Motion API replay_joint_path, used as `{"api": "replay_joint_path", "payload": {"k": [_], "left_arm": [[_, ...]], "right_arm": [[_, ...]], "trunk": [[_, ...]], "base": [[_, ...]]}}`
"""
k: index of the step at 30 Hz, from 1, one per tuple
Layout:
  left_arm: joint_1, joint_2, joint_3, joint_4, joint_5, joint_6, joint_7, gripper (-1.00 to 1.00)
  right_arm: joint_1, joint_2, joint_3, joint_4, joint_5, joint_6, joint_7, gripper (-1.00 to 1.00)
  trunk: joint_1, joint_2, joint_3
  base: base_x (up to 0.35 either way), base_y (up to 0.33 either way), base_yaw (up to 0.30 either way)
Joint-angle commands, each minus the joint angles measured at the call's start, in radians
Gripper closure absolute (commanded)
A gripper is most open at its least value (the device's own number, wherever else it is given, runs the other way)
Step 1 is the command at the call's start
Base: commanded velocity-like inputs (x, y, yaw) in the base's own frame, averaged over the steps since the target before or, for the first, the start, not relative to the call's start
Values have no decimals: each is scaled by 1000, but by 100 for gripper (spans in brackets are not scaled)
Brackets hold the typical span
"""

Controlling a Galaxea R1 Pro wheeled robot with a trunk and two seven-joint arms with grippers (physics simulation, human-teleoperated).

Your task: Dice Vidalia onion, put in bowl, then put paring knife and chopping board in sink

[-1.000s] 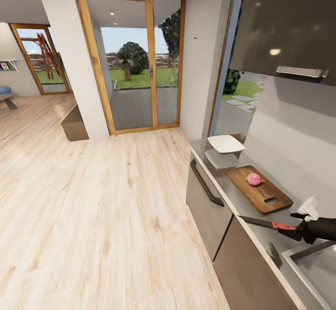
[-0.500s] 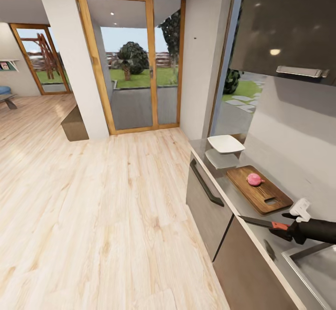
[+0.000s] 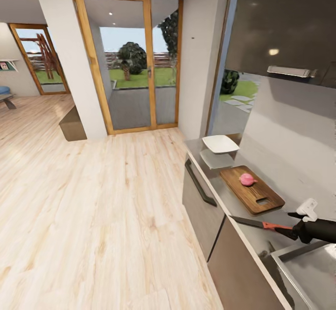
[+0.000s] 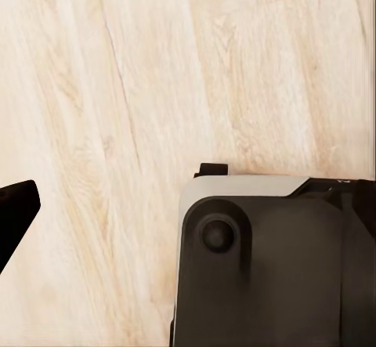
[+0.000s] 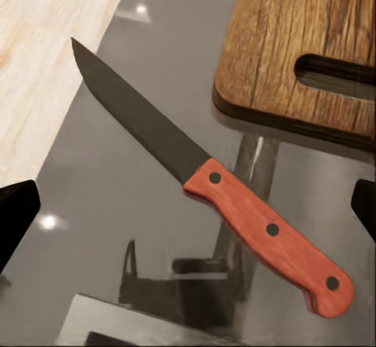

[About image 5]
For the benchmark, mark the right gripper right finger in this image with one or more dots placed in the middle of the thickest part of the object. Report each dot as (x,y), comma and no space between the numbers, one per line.
(364,204)

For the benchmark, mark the parer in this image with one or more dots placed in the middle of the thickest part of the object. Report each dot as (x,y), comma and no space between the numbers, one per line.
(264,230)

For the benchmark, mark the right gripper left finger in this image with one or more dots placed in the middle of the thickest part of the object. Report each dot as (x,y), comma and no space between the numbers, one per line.
(19,204)

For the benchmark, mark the cutting board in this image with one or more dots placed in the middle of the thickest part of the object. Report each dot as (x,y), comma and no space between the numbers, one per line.
(267,40)

